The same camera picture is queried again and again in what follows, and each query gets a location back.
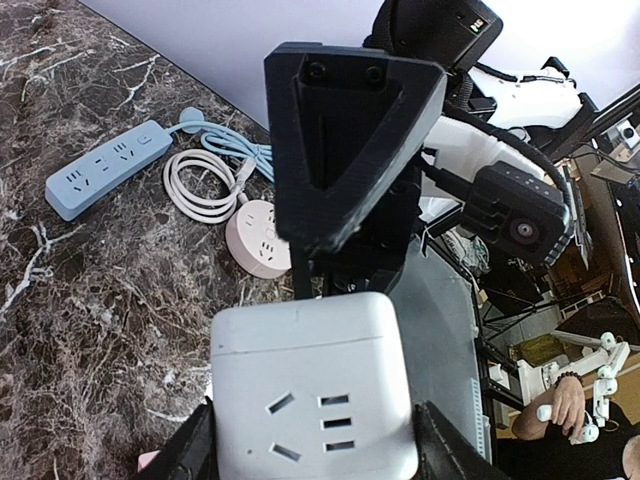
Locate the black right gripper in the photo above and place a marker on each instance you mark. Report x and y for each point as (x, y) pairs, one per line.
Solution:
(344, 122)

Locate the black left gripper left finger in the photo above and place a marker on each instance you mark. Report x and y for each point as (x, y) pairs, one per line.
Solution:
(190, 454)

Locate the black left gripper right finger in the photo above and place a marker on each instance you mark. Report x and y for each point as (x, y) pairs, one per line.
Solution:
(443, 452)

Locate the white cube socket adapter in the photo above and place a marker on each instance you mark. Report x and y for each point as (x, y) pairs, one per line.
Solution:
(312, 389)

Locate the blue power strip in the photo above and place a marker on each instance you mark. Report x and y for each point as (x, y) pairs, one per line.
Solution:
(77, 186)

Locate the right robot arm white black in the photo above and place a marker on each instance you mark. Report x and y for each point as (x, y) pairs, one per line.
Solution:
(529, 120)

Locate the small pink charger plug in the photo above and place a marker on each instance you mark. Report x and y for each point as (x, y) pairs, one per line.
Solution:
(145, 459)

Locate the person hand with bracelet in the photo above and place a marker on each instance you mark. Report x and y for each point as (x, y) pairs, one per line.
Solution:
(568, 406)

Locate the pink round power socket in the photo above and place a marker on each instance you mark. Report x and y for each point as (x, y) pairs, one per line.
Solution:
(252, 240)

